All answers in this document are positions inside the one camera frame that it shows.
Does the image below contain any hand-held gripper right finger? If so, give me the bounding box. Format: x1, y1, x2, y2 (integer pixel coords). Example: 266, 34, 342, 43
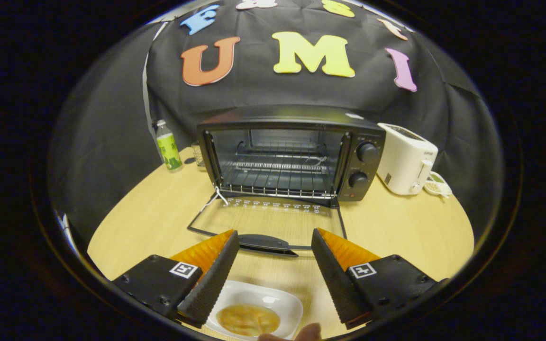
311, 228, 446, 330

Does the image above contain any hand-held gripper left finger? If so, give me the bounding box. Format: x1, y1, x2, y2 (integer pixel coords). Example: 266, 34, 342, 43
112, 229, 240, 328

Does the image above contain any golden bread roll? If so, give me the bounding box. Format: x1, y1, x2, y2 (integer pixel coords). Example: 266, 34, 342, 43
216, 304, 281, 337

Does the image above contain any black toaster oven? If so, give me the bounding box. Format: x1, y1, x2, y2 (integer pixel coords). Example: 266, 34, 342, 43
187, 105, 386, 257

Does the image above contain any white pop-up toaster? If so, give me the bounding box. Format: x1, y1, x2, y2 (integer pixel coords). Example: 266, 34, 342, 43
376, 123, 438, 196

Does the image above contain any white square plate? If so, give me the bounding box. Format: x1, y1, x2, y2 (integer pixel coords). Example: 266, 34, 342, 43
204, 280, 303, 341

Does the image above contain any small clear glass jar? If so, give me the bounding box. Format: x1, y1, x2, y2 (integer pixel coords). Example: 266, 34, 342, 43
191, 141, 206, 169

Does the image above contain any white divided snack tray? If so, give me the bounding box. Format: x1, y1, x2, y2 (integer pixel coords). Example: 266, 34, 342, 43
424, 171, 453, 198

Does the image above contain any green label plastic bottle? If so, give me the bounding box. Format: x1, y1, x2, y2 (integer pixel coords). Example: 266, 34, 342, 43
155, 119, 183, 172

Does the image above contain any black backdrop cloth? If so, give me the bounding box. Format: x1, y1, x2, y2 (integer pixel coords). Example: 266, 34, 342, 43
48, 0, 505, 247

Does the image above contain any white string loop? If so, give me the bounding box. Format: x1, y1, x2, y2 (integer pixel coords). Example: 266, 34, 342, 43
200, 186, 229, 216

